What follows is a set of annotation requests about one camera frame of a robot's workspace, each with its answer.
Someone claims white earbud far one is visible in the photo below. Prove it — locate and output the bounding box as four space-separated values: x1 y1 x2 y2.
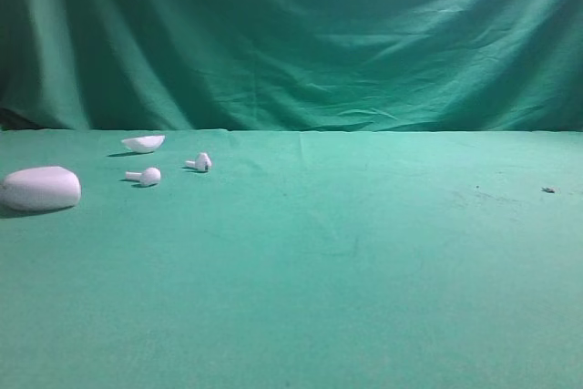
184 152 212 173

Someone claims green table cloth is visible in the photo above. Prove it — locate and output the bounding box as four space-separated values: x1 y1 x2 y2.
1 130 582 388

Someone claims white earbud charging case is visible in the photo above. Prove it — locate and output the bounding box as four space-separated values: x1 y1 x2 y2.
1 166 82 211

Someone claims white case lid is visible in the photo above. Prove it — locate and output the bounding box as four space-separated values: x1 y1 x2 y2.
121 135 166 154

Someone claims green backdrop cloth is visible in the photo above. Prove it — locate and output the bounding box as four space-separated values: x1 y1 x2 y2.
1 0 582 131

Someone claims white earbud near case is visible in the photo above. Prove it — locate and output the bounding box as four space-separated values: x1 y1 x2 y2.
125 167 161 187

